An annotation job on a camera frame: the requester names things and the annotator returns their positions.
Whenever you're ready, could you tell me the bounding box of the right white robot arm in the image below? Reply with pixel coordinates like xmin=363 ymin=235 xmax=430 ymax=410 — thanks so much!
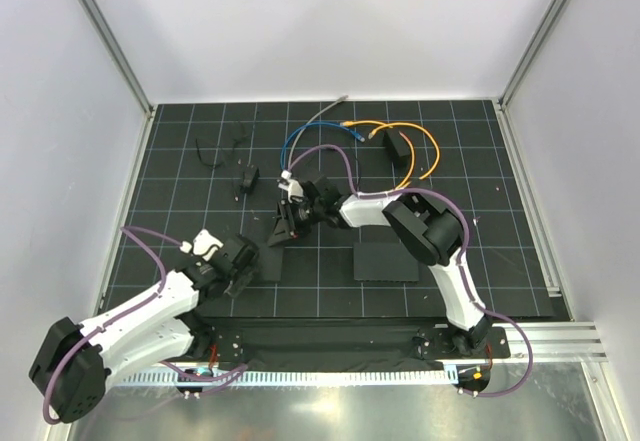
xmin=267 ymin=170 xmax=492 ymax=357

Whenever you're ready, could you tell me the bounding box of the orange ethernet cable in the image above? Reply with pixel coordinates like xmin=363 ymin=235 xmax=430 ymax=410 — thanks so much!
xmin=340 ymin=118 xmax=442 ymax=190

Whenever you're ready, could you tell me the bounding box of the black network switch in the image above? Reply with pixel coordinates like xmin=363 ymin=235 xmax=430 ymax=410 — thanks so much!
xmin=353 ymin=242 xmax=419 ymax=283
xmin=252 ymin=245 xmax=284 ymax=283

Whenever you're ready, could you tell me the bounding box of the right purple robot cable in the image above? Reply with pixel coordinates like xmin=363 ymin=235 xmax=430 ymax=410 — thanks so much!
xmin=279 ymin=144 xmax=535 ymax=399

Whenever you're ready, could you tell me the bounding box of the blue ethernet cable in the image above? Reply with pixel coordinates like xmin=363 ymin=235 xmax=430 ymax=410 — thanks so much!
xmin=279 ymin=123 xmax=366 ymax=172

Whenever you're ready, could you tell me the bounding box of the white slotted cable duct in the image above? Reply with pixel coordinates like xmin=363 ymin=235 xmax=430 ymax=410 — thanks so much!
xmin=118 ymin=365 xmax=458 ymax=388

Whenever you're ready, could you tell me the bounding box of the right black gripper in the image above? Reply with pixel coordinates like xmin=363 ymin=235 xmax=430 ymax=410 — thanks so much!
xmin=268 ymin=200 xmax=323 ymax=249

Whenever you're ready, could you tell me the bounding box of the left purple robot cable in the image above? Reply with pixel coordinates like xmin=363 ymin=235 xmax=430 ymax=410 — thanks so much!
xmin=42 ymin=225 xmax=251 ymax=425

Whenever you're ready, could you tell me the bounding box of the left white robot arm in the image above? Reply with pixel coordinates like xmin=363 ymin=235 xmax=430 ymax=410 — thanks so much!
xmin=29 ymin=230 xmax=259 ymax=425

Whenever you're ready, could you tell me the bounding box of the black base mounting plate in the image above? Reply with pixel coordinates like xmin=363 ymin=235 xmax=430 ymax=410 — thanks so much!
xmin=203 ymin=317 xmax=511 ymax=365

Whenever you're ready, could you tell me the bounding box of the gray ethernet cable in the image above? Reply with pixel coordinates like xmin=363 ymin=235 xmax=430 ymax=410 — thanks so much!
xmin=284 ymin=93 xmax=350 ymax=172

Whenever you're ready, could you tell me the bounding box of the black cable with plug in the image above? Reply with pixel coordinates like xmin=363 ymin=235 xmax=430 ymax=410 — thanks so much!
xmin=349 ymin=125 xmax=366 ymax=187

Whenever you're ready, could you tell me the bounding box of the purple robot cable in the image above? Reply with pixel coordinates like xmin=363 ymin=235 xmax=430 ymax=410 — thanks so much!
xmin=42 ymin=225 xmax=251 ymax=425
xmin=279 ymin=144 xmax=535 ymax=399

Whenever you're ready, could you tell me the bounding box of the thin black power cable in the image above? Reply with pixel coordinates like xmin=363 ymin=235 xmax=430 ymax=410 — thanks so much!
xmin=194 ymin=120 xmax=256 ymax=172

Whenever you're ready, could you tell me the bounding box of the black power adapter block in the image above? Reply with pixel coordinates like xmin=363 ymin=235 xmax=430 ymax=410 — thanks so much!
xmin=382 ymin=128 xmax=411 ymax=168

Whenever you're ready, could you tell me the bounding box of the black grid mat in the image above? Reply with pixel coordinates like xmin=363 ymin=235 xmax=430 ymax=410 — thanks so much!
xmin=126 ymin=100 xmax=569 ymax=321

